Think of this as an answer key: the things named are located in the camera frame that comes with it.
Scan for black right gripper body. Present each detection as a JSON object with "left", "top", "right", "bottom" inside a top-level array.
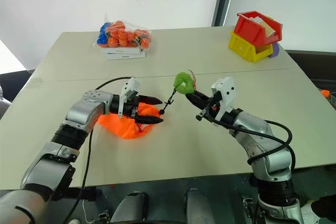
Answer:
[{"left": 195, "top": 93, "right": 224, "bottom": 122}]

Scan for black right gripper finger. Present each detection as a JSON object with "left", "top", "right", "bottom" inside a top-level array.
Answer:
[
  {"left": 184, "top": 93, "right": 208, "bottom": 110},
  {"left": 193, "top": 90, "right": 212, "bottom": 102}
]

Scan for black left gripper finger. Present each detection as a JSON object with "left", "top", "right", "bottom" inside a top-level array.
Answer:
[
  {"left": 138, "top": 94, "right": 164, "bottom": 105},
  {"left": 136, "top": 114, "right": 164, "bottom": 125}
]

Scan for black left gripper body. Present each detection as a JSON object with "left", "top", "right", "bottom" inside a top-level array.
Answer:
[{"left": 122, "top": 94, "right": 142, "bottom": 125}]

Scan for orange fabric pouch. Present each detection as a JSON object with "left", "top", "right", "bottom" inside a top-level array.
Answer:
[{"left": 97, "top": 102, "right": 161, "bottom": 141}]

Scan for green fuzzy pouch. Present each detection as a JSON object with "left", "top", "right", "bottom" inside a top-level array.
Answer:
[{"left": 174, "top": 71, "right": 195, "bottom": 95}]

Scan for white flat box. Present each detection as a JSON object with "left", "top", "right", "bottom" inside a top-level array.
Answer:
[
  {"left": 99, "top": 46, "right": 144, "bottom": 55},
  {"left": 104, "top": 51, "right": 148, "bottom": 61}
]

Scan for yellow plastic bin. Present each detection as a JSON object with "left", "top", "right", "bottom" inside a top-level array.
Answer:
[{"left": 228, "top": 30, "right": 275, "bottom": 63}]

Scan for clear bag of orange fruits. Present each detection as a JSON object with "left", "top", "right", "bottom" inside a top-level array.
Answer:
[{"left": 92, "top": 20, "right": 153, "bottom": 52}]

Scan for blue item in bag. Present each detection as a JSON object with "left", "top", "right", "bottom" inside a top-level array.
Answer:
[{"left": 97, "top": 22, "right": 112, "bottom": 46}]

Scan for red plastic bin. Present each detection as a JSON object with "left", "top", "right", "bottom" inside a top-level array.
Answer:
[{"left": 234, "top": 10, "right": 284, "bottom": 47}]

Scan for purple round object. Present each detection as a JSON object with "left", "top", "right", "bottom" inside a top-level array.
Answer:
[{"left": 268, "top": 42, "right": 280, "bottom": 59}]

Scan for dark rounded grey shape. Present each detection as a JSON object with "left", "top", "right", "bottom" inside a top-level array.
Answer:
[
  {"left": 109, "top": 191, "right": 149, "bottom": 223},
  {"left": 185, "top": 188, "right": 212, "bottom": 224}
]

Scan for beige cards in bin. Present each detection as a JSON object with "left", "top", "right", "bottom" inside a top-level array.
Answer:
[{"left": 248, "top": 16, "right": 278, "bottom": 38}]

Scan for black object with yellow edge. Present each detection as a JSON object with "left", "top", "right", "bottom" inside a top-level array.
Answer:
[{"left": 309, "top": 194, "right": 336, "bottom": 220}]

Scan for black drawstring cord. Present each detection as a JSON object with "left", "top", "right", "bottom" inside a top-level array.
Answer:
[{"left": 159, "top": 87, "right": 177, "bottom": 115}]

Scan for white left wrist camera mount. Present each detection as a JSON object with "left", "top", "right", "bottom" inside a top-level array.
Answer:
[{"left": 118, "top": 77, "right": 141, "bottom": 119}]

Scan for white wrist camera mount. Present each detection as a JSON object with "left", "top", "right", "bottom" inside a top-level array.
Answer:
[
  {"left": 118, "top": 77, "right": 141, "bottom": 119},
  {"left": 211, "top": 76, "right": 238, "bottom": 120}
]

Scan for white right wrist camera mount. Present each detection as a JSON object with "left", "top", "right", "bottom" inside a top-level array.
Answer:
[{"left": 211, "top": 76, "right": 238, "bottom": 120}]

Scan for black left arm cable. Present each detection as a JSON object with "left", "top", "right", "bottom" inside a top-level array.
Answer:
[{"left": 62, "top": 76, "right": 132, "bottom": 224}]

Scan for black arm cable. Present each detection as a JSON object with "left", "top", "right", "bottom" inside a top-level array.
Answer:
[
  {"left": 62, "top": 76, "right": 132, "bottom": 224},
  {"left": 209, "top": 116, "right": 297, "bottom": 170}
]

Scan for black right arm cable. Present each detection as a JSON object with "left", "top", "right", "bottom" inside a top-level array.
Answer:
[{"left": 209, "top": 116, "right": 297, "bottom": 170}]

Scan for thin white cable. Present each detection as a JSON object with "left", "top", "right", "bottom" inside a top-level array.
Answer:
[{"left": 81, "top": 199, "right": 92, "bottom": 221}]

